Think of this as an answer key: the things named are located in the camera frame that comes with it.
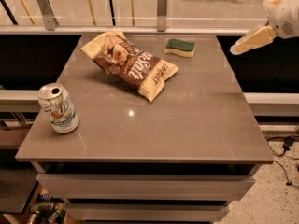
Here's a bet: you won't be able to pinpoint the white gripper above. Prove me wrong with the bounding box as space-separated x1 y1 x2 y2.
230 0 299 55

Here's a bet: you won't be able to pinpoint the green and yellow sponge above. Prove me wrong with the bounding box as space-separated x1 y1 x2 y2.
164 38 195 58

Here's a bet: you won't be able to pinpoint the brown chips bag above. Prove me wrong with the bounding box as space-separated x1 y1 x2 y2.
80 32 178 102

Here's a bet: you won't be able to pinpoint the lower grey drawer front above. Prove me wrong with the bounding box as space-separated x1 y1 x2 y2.
65 203 229 222

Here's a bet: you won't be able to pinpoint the grey drawer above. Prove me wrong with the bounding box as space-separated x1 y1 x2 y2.
65 203 229 222
37 174 255 201

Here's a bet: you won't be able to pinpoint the white soda can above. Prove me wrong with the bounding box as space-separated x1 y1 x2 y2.
38 83 79 133

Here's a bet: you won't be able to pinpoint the metal glass railing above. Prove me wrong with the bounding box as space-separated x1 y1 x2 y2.
0 0 267 35

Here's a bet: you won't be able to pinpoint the upper grey drawer front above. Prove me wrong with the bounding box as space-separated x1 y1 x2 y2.
37 174 255 201

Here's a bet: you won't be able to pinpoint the cans under table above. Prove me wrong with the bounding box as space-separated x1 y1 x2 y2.
26 193 65 224

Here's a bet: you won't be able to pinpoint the black power adapter cable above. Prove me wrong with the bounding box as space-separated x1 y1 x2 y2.
266 135 299 189

